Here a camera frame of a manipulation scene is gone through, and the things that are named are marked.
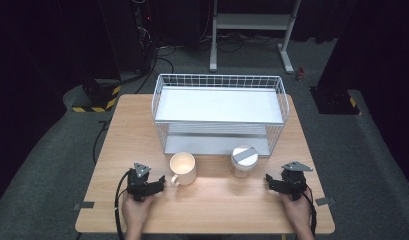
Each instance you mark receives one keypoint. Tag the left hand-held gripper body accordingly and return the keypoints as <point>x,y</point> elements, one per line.
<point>138,186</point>

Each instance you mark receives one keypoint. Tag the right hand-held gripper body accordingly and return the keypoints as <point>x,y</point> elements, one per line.
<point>293,183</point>

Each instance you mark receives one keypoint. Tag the cream ceramic mug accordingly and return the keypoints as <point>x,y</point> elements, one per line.
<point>183,168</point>

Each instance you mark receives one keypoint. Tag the grey tape piece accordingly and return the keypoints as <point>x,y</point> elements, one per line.
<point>84,205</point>
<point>325,201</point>

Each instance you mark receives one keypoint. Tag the black stand with striped base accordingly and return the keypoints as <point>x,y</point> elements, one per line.
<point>98,96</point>
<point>335,98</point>

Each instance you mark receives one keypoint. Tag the small red object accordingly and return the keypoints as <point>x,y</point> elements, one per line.
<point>300,74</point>

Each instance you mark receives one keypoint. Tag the dark equipment tower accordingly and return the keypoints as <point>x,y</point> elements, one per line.
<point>142,36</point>

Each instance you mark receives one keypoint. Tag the grey metal stand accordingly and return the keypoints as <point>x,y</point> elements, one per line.
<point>252,21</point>

